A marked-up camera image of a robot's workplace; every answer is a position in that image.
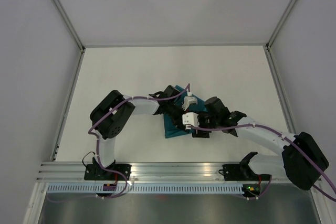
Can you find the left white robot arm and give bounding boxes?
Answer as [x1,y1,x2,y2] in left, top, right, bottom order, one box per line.
[88,84,190,180]

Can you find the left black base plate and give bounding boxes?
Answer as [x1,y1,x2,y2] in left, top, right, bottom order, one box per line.
[84,163,132,181]

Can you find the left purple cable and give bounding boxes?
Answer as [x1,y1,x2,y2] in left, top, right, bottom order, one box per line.
[47,83,192,204]

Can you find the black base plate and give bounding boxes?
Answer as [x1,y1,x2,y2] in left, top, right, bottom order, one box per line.
[84,163,132,181]
[218,164,270,182]

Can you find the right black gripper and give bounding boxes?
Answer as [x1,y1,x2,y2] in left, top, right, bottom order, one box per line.
[192,110,219,138]

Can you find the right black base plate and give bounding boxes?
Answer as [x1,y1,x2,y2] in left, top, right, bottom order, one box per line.
[218,164,270,182]

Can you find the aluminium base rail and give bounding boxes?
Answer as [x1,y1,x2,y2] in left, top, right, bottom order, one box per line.
[36,161,322,183]

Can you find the teal satin napkin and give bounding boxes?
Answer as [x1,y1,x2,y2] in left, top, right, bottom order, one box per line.
[163,93,207,138]

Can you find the white slotted cable duct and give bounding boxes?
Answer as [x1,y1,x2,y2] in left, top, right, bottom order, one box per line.
[47,183,243,194]

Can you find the aluminium frame corner post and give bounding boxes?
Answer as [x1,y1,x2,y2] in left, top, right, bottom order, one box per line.
[264,0,299,50]

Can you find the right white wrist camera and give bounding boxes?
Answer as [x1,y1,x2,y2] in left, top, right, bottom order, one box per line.
[182,112,200,130]

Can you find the left aluminium frame post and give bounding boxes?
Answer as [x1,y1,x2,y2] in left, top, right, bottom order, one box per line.
[35,0,85,51]

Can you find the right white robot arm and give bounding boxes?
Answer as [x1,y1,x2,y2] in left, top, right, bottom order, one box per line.
[182,97,329,190]

